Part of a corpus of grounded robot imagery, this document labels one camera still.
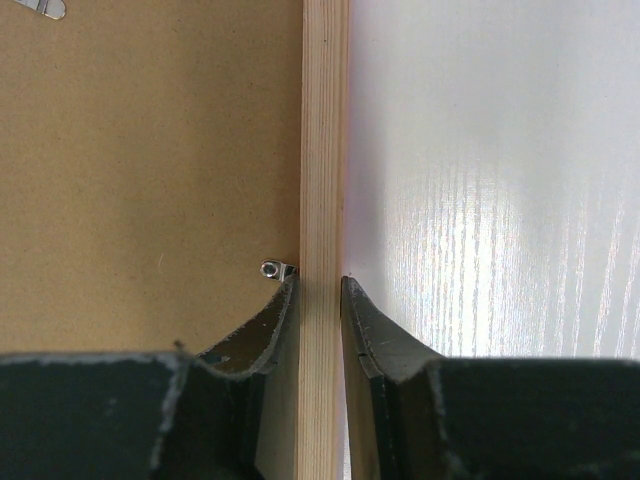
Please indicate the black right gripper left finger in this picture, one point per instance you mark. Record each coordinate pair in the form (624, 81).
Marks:
(226, 413)

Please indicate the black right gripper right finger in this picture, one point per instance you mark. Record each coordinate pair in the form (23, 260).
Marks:
(416, 414)

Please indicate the brown cardboard backing board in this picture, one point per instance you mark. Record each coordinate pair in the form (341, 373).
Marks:
(149, 165)

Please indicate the pink wooden picture frame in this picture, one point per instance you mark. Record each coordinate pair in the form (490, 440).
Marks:
(319, 433)

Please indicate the small metal turn clip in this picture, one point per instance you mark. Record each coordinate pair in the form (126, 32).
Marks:
(277, 270)

